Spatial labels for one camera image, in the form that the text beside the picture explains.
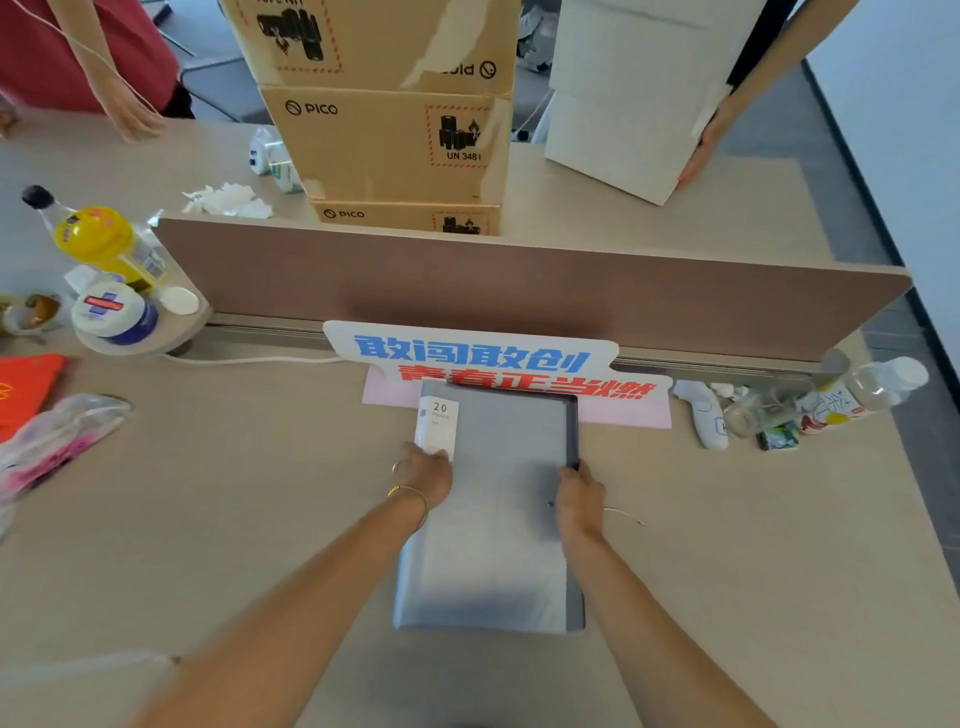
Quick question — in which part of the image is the person's left hand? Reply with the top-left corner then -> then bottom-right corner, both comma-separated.
391,441 -> 455,519

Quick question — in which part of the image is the person's right hand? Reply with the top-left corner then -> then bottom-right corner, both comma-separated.
555,459 -> 607,544

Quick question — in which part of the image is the grey document folder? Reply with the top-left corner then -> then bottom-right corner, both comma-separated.
392,378 -> 587,634

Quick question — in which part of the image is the person's left forearm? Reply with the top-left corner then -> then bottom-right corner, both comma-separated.
127,491 -> 430,728

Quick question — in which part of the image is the person's right forearm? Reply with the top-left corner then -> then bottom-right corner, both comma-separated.
558,525 -> 780,728

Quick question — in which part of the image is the white paper label card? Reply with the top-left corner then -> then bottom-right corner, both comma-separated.
414,397 -> 461,461

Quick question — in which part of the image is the pink paper sheet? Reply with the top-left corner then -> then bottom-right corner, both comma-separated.
362,365 -> 673,430

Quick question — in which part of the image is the blue red white sign board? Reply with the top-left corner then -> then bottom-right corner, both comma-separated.
322,320 -> 673,403

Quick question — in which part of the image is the white thermometer gun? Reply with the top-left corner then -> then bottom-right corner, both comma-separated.
672,379 -> 731,453

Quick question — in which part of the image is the clear glass jar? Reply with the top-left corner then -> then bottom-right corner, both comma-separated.
723,388 -> 798,439

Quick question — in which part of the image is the brown desk divider panel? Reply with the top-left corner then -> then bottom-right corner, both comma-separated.
153,217 -> 913,370

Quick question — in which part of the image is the small green packet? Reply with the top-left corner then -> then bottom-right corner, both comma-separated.
756,421 -> 801,453

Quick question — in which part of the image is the flat brown cardboard box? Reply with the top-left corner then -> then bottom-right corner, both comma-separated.
309,198 -> 503,237

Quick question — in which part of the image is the rounded beige corner shelf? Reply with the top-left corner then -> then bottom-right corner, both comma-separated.
72,225 -> 216,358

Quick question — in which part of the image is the clear plastic bottle white cap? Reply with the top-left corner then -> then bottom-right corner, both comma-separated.
796,356 -> 932,437

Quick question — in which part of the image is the medium brown cardboard box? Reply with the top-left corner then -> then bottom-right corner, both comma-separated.
258,84 -> 516,206

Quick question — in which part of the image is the green white packet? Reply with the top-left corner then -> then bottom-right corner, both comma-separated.
266,142 -> 306,195

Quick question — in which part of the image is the crumpled white tissue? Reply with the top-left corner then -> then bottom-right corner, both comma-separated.
182,182 -> 276,221

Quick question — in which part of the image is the white blue round jar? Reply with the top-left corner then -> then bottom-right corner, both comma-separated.
70,280 -> 161,347

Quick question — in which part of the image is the clear plastic bag pink print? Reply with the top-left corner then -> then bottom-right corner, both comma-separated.
0,393 -> 133,505

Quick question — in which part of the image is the white cardboard box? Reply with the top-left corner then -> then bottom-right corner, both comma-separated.
543,0 -> 771,207

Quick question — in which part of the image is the yellow label bottle black cap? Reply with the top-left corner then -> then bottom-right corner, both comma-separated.
21,185 -> 168,294

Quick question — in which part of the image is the clear plastic strip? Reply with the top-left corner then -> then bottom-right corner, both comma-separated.
0,649 -> 181,690

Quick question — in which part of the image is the orange red bag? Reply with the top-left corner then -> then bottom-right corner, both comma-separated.
0,354 -> 71,444

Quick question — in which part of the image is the large brown cardboard box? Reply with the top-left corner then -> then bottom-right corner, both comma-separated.
219,0 -> 523,97

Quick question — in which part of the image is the clear cup with brown contents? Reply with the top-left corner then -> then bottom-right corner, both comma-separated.
0,293 -> 63,336

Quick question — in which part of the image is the grey office chair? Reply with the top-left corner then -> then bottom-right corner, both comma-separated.
178,54 -> 265,126

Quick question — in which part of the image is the gold bracelet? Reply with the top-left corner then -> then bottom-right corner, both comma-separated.
386,484 -> 429,534

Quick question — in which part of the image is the white power cable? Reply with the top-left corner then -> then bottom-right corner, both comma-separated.
160,351 -> 348,367

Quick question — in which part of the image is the thin white earphone cable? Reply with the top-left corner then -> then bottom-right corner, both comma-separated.
10,0 -> 163,116

